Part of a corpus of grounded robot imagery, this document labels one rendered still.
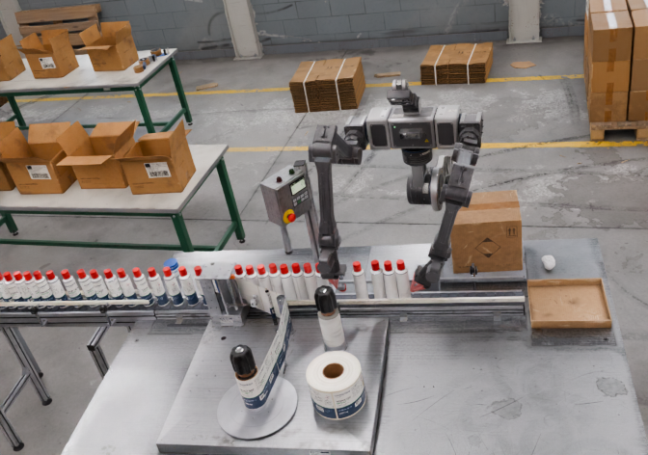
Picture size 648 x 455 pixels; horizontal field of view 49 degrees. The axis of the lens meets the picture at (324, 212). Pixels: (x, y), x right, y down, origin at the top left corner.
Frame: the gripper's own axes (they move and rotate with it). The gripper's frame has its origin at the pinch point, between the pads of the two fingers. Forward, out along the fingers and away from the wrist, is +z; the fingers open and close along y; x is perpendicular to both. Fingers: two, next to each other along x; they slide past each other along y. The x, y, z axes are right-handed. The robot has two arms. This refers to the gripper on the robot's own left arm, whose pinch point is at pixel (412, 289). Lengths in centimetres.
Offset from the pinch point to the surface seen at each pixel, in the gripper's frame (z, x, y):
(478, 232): -28.1, 13.5, -20.7
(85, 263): 240, -147, -149
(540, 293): -25, 47, -8
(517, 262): -24.6, 36.4, -21.4
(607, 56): -58, 109, -290
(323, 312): 6.8, -33.6, 32.2
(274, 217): 4, -66, -1
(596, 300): -39, 64, -3
